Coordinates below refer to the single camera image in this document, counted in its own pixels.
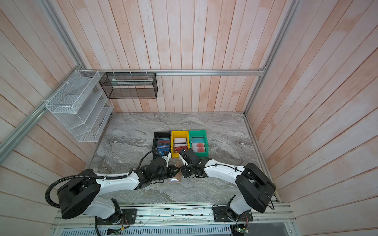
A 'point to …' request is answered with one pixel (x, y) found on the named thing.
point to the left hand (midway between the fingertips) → (179, 172)
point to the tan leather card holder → (177, 178)
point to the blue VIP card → (160, 150)
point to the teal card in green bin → (197, 140)
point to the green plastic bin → (199, 133)
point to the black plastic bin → (163, 134)
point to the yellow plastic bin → (181, 134)
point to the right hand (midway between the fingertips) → (183, 169)
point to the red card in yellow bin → (177, 149)
